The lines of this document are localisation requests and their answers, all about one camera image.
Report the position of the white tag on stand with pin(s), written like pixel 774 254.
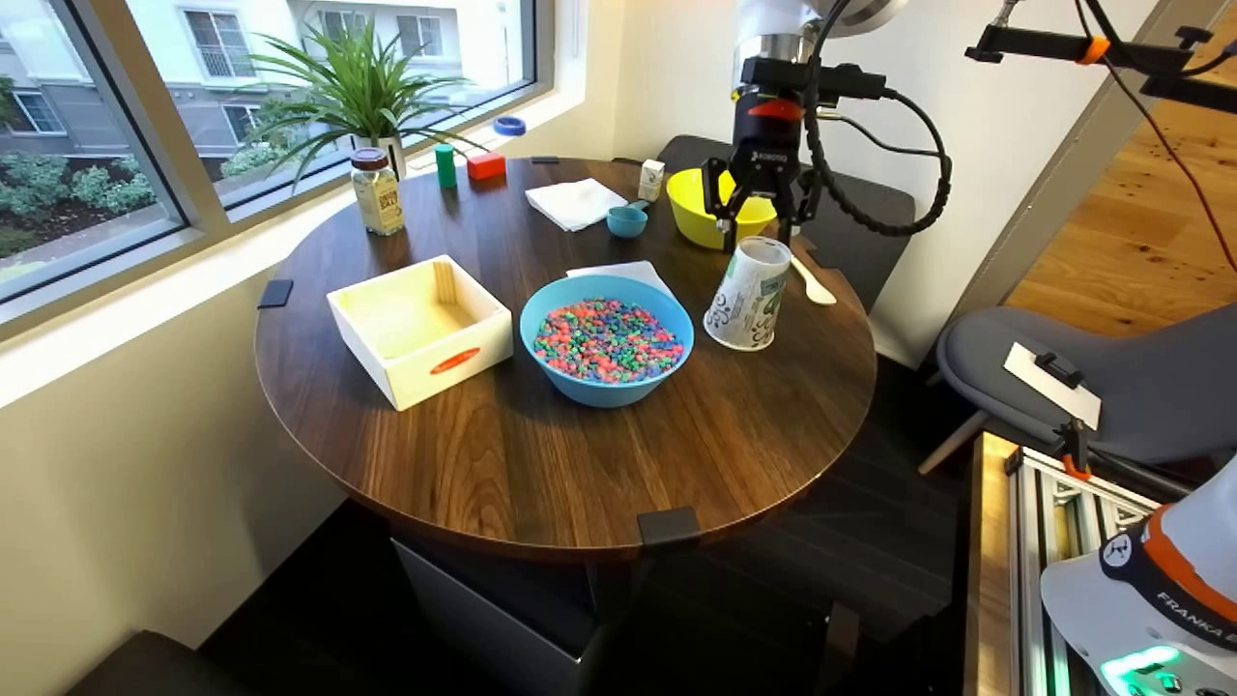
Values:
pixel 1055 384

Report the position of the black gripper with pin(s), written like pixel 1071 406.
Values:
pixel 774 142

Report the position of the green block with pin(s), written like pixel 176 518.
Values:
pixel 448 166

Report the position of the aluminium frame with wood edge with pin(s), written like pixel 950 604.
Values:
pixel 1028 555

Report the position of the cream wooden box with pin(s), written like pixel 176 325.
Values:
pixel 418 330

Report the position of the light grey chair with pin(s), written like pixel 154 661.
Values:
pixel 1133 389

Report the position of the white mug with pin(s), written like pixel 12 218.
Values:
pixel 747 297

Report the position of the blue round lid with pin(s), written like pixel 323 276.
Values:
pixel 507 123

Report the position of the red block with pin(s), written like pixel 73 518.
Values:
pixel 489 166

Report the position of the glass jar with yellow label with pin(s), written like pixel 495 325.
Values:
pixel 376 194

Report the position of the dark table pedestal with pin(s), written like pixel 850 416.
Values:
pixel 516 618

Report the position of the yellow plastic bowl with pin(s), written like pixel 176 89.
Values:
pixel 695 215

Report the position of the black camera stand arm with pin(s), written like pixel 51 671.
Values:
pixel 1095 53

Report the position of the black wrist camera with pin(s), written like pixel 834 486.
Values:
pixel 845 81

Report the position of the green potted plant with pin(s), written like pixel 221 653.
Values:
pixel 343 89

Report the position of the white orange robot part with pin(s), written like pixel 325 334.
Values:
pixel 1146 604

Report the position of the window frame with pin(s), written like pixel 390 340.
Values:
pixel 142 100

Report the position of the black table edge tab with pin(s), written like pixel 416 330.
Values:
pixel 667 527
pixel 544 160
pixel 275 294

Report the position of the dark grey chair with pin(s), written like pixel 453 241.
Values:
pixel 863 254

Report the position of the white paper napkin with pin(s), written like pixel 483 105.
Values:
pixel 622 267

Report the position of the folded white napkin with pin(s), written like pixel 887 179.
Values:
pixel 575 202

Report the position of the blue bowl of colourful beads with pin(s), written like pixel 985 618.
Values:
pixel 605 340

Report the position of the white plastic spoon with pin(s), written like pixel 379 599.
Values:
pixel 814 282

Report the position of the small white card packet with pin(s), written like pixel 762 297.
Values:
pixel 650 179

